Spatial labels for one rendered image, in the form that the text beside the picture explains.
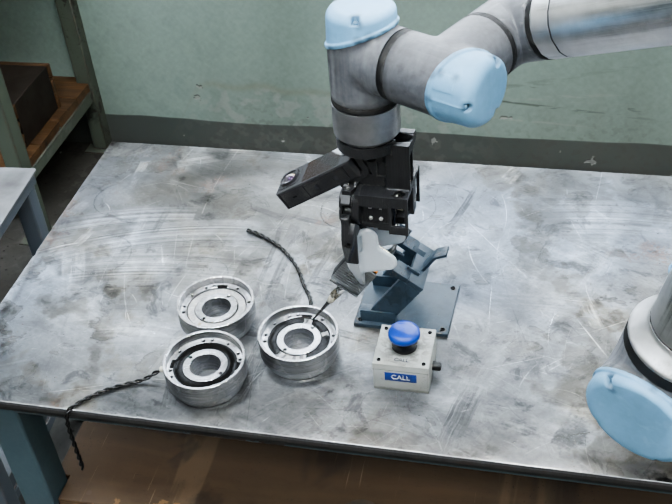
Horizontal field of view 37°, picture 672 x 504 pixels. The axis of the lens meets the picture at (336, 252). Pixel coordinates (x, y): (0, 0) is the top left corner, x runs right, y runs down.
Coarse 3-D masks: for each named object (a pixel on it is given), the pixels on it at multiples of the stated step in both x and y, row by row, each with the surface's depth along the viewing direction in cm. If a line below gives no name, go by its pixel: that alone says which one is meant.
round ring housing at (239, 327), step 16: (192, 288) 138; (208, 288) 139; (224, 288) 140; (240, 288) 138; (176, 304) 135; (208, 304) 137; (224, 304) 138; (208, 320) 134; (224, 320) 134; (240, 320) 132; (240, 336) 135
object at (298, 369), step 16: (272, 320) 132; (320, 320) 132; (288, 336) 131; (304, 336) 132; (320, 336) 130; (336, 336) 128; (288, 352) 128; (304, 352) 128; (336, 352) 129; (272, 368) 128; (288, 368) 126; (304, 368) 126; (320, 368) 127
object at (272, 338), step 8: (288, 320) 133; (296, 320) 133; (304, 320) 133; (280, 328) 132; (320, 328) 131; (272, 336) 131; (328, 336) 130; (272, 344) 130; (320, 344) 129; (272, 352) 128; (312, 352) 128; (320, 352) 128
